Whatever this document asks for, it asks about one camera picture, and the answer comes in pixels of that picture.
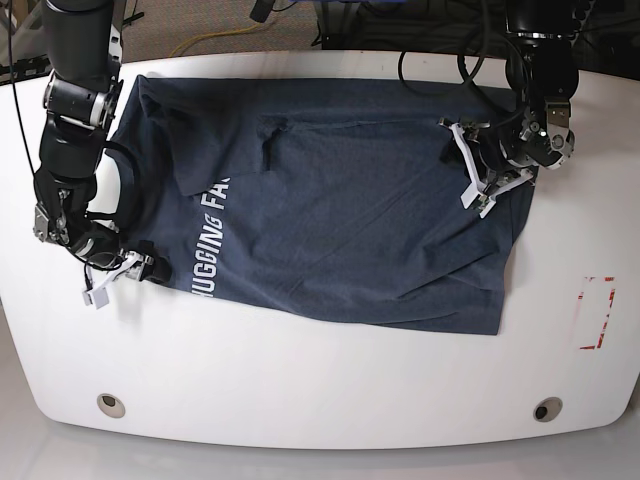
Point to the table grommet hole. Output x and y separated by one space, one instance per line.
548 409
111 406

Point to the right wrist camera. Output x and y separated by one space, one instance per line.
98 298

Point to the red tape rectangle marking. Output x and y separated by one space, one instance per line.
593 312

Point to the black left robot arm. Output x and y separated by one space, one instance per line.
540 70

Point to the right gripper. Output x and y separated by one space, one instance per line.
131 264

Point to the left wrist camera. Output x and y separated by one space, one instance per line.
473 199

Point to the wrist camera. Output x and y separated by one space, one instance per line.
98 298
473 199

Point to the dark blue T-shirt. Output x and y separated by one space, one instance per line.
325 198

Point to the right table grommet hole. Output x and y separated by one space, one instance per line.
548 409

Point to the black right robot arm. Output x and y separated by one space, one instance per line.
84 46

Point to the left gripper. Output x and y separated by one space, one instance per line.
475 152

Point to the left table grommet hole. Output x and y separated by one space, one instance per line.
111 406

